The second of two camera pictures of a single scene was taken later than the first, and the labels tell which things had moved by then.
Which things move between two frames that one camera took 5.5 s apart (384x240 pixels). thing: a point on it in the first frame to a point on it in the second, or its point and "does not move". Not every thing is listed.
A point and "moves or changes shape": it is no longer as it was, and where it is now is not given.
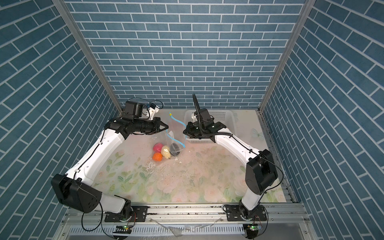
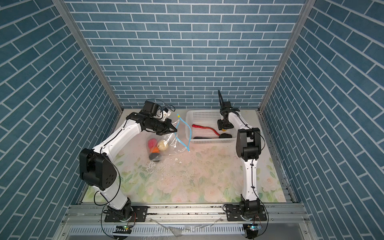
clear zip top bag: (175, 141) moves or changes shape
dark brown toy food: (174, 149) to (152, 155)
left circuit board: (123, 229) does not move
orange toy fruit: (157, 157) to (154, 150)
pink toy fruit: (157, 147) to (152, 142)
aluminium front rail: (182, 214) does not move
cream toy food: (165, 152) to (162, 145)
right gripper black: (188, 130) to (220, 126)
